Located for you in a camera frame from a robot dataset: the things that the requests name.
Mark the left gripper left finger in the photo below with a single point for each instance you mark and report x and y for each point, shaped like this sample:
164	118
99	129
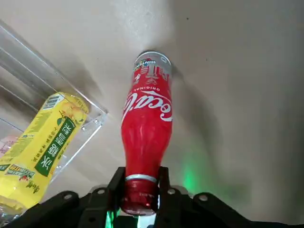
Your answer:
95	209

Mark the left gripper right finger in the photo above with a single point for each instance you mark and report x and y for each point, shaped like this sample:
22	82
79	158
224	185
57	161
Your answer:
180	211

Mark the red cola bottle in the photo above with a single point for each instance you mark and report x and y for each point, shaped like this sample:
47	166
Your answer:
145	133

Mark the clear acrylic stepped shelf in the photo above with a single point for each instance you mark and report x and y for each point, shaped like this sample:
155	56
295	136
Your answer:
35	78

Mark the yellow lemon tea bottle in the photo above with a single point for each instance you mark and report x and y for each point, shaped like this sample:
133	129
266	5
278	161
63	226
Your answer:
47	142

